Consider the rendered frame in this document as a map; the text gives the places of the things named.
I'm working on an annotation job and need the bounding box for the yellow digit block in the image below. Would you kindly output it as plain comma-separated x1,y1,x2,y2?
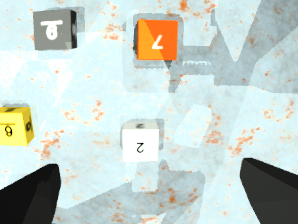
0,107,35,145

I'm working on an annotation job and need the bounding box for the dark grey block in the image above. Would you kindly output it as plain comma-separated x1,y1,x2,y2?
32,10,77,51

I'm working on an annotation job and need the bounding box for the orange block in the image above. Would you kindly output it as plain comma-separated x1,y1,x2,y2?
137,19,178,60

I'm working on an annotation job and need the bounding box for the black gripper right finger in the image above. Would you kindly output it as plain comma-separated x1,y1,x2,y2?
239,157,298,224

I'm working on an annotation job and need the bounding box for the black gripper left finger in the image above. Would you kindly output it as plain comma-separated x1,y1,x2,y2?
0,163,61,224

